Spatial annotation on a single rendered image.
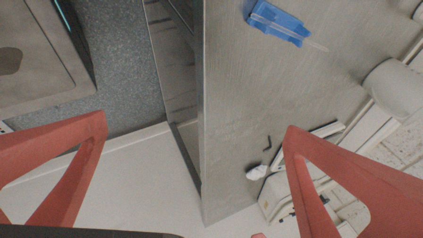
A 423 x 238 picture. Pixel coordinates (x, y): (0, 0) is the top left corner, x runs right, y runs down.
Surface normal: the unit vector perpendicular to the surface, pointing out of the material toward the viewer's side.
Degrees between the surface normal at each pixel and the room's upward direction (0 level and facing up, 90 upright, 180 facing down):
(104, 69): 0
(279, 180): 94
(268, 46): 0
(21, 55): 0
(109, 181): 90
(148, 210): 90
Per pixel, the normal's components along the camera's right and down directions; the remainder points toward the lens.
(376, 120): -0.91, 0.32
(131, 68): 0.42, 0.72
